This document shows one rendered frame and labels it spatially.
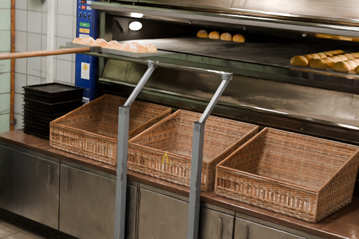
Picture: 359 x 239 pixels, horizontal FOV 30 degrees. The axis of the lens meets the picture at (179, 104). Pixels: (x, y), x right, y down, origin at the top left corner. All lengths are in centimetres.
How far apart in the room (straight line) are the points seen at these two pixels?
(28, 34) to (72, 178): 136
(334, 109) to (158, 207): 104
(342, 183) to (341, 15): 83
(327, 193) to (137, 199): 103
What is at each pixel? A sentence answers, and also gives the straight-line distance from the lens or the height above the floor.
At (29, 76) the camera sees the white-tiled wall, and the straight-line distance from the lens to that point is 491.
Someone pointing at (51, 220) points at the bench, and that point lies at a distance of 414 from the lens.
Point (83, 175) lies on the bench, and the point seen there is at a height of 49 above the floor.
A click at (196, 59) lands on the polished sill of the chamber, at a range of 390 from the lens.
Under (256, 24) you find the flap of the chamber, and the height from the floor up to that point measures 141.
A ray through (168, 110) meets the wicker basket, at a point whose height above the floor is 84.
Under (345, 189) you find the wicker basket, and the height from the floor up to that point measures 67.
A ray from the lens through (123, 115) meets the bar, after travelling 349.
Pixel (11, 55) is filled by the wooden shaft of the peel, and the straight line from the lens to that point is 344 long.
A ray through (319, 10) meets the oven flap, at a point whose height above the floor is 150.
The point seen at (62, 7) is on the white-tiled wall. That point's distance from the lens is 462.
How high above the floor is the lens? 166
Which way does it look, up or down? 11 degrees down
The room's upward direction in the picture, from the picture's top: 3 degrees clockwise
